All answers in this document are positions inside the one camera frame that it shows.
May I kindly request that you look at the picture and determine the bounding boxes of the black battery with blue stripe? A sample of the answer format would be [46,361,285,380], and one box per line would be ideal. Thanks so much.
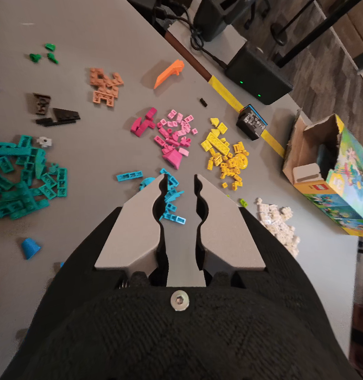
[235,104,268,141]

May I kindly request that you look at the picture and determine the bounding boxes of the pile of lime green lego bricks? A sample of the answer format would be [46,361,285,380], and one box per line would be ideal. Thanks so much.
[225,194,249,207]

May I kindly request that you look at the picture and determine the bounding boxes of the black lego wedge plate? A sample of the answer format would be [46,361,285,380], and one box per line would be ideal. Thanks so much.
[52,107,81,122]

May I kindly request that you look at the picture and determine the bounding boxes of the pile of light blue lego bricks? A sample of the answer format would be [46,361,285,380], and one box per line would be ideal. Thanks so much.
[116,168,187,224]

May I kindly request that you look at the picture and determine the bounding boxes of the black charger box green lights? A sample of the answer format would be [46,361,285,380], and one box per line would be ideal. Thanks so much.
[224,41,293,105]

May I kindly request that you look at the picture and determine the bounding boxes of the brown tape strip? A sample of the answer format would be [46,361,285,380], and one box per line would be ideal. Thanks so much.
[164,30,212,81]

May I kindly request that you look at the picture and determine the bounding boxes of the colourful open cardboard box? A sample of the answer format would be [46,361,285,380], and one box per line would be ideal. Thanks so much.
[282,109,363,238]

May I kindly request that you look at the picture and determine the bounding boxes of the pile of yellow lego bricks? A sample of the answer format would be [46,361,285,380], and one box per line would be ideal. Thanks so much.
[200,118,250,191]

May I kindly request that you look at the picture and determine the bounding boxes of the black slotted charger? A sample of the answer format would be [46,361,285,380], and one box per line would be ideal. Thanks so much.
[193,0,230,42]

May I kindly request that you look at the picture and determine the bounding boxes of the black stand pole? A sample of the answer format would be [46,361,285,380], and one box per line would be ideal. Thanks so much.
[271,0,363,69]

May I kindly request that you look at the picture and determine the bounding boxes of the yellow tape strip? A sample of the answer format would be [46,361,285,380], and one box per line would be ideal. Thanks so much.
[209,75,286,158]

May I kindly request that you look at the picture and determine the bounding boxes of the pile of pink lego bricks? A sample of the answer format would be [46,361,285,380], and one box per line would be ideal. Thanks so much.
[153,109,199,170]

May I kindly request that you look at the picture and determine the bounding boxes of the pile of white lego bricks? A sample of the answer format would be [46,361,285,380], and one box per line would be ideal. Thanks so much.
[254,197,301,258]

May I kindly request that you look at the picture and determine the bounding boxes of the pile of tan lego bricks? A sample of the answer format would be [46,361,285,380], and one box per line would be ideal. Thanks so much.
[89,67,124,107]

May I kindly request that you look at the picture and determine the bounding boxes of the pile of teal lego bricks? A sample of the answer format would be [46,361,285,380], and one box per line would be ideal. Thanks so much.
[0,135,69,222]

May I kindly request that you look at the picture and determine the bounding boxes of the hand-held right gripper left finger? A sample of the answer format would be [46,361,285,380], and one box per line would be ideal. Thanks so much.
[94,174,170,287]

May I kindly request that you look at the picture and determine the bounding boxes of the orange brick separator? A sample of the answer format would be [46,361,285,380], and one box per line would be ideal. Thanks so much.
[153,59,185,90]

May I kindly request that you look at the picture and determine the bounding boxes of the blue lego cone piece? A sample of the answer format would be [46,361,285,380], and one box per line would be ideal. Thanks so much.
[21,237,42,260]

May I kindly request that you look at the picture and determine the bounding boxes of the white cardboard insert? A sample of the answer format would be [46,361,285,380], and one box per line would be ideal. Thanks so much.
[292,163,323,185]

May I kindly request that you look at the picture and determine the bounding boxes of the cluster of magenta lego bricks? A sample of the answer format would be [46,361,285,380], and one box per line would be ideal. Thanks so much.
[130,107,158,138]

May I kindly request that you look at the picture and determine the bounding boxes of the black cable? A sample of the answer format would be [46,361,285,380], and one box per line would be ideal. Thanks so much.
[153,3,229,69]

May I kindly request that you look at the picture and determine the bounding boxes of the dark brown lego wedge plate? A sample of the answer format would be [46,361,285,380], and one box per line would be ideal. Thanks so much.
[32,93,51,116]

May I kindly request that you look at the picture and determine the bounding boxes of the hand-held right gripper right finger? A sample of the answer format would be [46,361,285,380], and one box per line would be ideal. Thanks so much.
[194,174,266,287]

